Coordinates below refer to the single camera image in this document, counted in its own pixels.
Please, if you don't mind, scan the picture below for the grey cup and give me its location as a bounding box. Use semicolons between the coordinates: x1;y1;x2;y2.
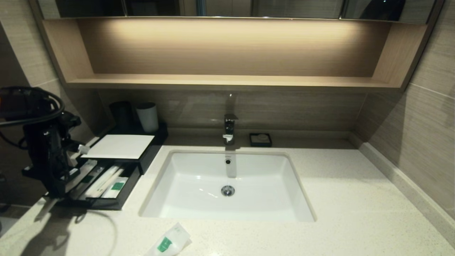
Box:
136;102;159;133

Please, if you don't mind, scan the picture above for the black cup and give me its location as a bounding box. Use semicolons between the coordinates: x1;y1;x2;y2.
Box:
109;101;137;131

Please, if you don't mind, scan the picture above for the wide long frosted packet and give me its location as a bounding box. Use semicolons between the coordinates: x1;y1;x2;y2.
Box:
34;159;98;222

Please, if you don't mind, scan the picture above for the white sink basin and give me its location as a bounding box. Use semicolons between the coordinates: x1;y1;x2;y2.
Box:
139;150;316;223

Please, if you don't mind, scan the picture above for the flat white green-label sachet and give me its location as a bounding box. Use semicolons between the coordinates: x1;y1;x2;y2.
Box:
101;177;129;198

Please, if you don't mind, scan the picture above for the slim long toothbrush packet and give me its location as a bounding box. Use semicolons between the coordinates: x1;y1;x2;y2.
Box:
79;165;105;199

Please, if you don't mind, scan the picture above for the wooden wall niche shelf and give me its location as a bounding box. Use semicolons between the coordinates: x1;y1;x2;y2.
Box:
30;16;429;91

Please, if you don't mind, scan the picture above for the long white stick packet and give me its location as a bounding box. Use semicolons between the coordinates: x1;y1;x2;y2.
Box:
93;168;125;198
85;165;119;199

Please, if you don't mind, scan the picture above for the mirror cabinet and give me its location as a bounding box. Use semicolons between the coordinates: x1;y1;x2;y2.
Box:
37;0;443;25

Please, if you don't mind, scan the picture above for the black soap dish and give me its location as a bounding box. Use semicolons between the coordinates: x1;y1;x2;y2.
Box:
249;133;273;148

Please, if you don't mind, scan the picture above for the chrome faucet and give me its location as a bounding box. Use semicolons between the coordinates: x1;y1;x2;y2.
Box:
223;94;239;145

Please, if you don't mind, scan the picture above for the small square frosted packet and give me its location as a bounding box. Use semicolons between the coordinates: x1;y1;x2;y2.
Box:
145;222;192;256

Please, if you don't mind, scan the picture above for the black pull-out drawer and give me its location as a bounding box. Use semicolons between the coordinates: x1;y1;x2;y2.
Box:
43;158;143;211

